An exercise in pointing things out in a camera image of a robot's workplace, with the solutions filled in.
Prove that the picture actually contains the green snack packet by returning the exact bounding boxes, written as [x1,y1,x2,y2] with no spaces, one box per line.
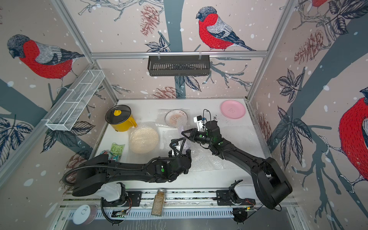
[100,150,122,162]

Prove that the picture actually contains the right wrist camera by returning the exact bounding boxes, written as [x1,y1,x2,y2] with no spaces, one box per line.
[194,116,204,131]

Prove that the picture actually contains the yellow pot with black lid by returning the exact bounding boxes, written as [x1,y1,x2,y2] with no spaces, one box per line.
[105,105,137,132]

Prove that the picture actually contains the patterned plate in bubble wrap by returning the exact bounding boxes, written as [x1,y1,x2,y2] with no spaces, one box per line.
[156,109,189,128]

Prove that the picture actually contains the pink dinner plate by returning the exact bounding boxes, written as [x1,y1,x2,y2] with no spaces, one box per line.
[220,100,246,119]

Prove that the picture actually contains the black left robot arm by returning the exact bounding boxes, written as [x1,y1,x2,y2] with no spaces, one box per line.
[62,138,192,197]

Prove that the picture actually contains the small green sachet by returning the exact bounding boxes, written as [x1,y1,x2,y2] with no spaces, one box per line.
[110,143,125,156]

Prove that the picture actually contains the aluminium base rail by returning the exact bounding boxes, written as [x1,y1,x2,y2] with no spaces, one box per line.
[61,188,300,220]

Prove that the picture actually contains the spice jar with granules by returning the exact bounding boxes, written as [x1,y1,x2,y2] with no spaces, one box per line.
[151,189,165,217]

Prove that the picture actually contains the black hanging wire basket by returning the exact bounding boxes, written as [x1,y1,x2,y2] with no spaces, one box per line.
[148,55,210,77]

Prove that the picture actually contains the cream plate in bubble wrap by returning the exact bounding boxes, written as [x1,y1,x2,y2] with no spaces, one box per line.
[129,122,160,154]

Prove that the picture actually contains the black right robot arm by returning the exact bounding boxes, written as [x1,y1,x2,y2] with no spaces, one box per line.
[181,120,293,209]

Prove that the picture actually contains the white tape roll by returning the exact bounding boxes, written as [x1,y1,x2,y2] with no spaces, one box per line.
[72,205,97,225]

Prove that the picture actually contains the clear bubble wrap sheet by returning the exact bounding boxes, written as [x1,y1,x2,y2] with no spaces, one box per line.
[177,117,191,150]
[160,126,264,173]

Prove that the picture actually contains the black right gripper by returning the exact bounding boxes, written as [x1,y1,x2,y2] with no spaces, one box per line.
[182,128,215,146]

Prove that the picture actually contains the white wire mesh shelf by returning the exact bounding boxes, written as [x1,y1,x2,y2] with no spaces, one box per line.
[46,70,105,131]

